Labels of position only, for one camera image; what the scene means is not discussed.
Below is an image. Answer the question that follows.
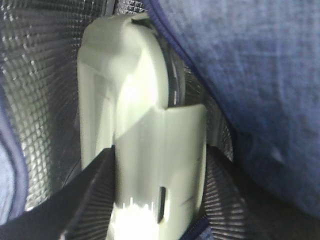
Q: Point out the glass container with green lid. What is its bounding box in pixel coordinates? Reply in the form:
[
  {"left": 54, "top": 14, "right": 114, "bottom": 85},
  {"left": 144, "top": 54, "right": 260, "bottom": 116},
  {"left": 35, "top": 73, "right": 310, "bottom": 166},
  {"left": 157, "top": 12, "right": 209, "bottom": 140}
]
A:
[{"left": 77, "top": 13, "right": 206, "bottom": 240}]

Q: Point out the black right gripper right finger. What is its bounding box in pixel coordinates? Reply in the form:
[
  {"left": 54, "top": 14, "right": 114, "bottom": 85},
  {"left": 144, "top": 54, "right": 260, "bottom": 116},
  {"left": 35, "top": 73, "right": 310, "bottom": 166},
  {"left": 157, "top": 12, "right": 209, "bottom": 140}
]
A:
[{"left": 183, "top": 146, "right": 320, "bottom": 240}]

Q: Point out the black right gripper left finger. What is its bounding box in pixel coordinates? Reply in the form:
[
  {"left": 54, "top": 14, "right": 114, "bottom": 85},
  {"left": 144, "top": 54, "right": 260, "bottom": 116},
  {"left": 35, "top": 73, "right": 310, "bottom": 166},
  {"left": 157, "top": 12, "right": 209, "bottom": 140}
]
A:
[{"left": 9, "top": 147, "right": 116, "bottom": 240}]

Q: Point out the dark navy lunch bag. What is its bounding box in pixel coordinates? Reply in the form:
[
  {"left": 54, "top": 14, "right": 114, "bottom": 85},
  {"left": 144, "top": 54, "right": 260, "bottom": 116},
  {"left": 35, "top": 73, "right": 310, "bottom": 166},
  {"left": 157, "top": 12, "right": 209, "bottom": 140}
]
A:
[{"left": 0, "top": 0, "right": 320, "bottom": 240}]

